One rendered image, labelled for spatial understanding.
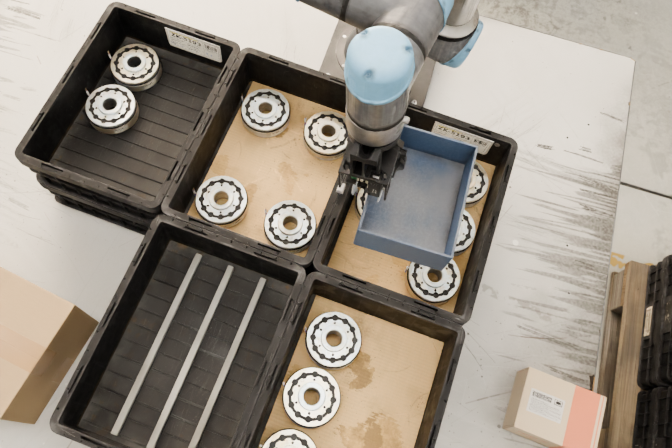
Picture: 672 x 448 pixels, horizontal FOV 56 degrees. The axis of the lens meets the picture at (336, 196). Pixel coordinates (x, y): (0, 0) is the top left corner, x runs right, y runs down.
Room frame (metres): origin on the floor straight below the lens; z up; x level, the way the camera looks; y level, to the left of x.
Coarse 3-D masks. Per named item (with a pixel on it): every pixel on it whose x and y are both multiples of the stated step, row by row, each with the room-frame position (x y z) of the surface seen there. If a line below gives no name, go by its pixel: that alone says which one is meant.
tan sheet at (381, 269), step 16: (352, 208) 0.49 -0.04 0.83; (464, 208) 0.53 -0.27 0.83; (480, 208) 0.54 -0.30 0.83; (352, 224) 0.46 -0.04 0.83; (352, 240) 0.42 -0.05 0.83; (336, 256) 0.38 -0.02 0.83; (352, 256) 0.39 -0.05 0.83; (368, 256) 0.40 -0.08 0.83; (384, 256) 0.40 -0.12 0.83; (464, 256) 0.43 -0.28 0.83; (352, 272) 0.36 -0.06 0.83; (368, 272) 0.36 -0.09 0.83; (384, 272) 0.37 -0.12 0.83; (400, 272) 0.37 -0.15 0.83; (464, 272) 0.40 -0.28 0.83; (400, 288) 0.34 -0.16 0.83; (448, 304) 0.33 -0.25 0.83
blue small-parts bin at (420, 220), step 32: (416, 128) 0.53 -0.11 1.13; (416, 160) 0.50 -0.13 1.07; (448, 160) 0.51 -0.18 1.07; (416, 192) 0.44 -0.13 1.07; (448, 192) 0.45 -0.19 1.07; (384, 224) 0.38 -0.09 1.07; (416, 224) 0.39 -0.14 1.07; (448, 224) 0.40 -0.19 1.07; (416, 256) 0.32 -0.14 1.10; (448, 256) 0.32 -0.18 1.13
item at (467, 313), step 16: (416, 112) 0.68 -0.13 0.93; (432, 112) 0.69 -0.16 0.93; (464, 128) 0.66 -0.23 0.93; (480, 128) 0.67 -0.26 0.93; (512, 144) 0.65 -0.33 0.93; (512, 160) 0.61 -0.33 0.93; (336, 208) 0.45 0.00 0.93; (496, 208) 0.50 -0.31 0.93; (496, 224) 0.47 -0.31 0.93; (320, 256) 0.35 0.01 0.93; (480, 256) 0.40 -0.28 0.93; (320, 272) 0.32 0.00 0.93; (336, 272) 0.32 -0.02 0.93; (480, 272) 0.37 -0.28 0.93; (368, 288) 0.30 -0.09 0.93; (384, 288) 0.31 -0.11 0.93; (416, 304) 0.29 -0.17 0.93; (464, 320) 0.28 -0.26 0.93
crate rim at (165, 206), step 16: (240, 64) 0.72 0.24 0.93; (288, 64) 0.74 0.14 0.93; (336, 80) 0.72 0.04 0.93; (224, 96) 0.64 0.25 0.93; (208, 112) 0.60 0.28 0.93; (208, 128) 0.57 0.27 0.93; (192, 144) 0.53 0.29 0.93; (192, 160) 0.49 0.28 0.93; (176, 176) 0.45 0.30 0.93; (176, 192) 0.42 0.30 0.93; (336, 192) 0.48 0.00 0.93; (192, 224) 0.37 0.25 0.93; (208, 224) 0.37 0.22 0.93; (320, 224) 0.41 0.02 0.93; (240, 240) 0.35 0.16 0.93; (256, 240) 0.36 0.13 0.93; (320, 240) 0.38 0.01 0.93; (288, 256) 0.34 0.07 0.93
